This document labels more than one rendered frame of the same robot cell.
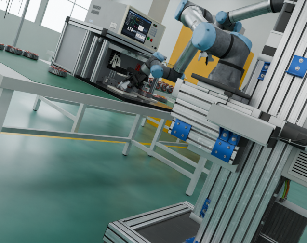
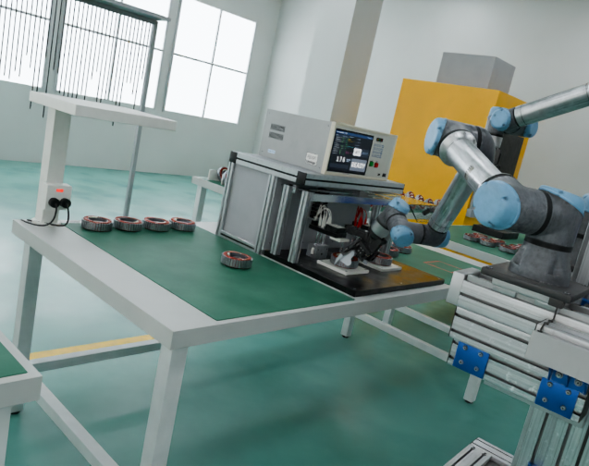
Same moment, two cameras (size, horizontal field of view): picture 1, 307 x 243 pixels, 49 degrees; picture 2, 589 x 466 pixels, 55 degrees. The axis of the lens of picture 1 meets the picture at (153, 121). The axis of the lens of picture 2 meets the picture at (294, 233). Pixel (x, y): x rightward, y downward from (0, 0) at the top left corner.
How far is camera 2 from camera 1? 41 cm
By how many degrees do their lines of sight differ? 7
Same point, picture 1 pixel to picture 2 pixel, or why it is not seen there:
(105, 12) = (294, 136)
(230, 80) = (555, 274)
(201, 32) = (492, 200)
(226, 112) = (562, 347)
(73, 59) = (254, 223)
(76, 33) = (251, 179)
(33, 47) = (156, 147)
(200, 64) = not seen: hidden behind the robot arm
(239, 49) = (565, 219)
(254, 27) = (528, 56)
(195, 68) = not seen: hidden behind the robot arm
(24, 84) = (204, 332)
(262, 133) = not seen: outside the picture
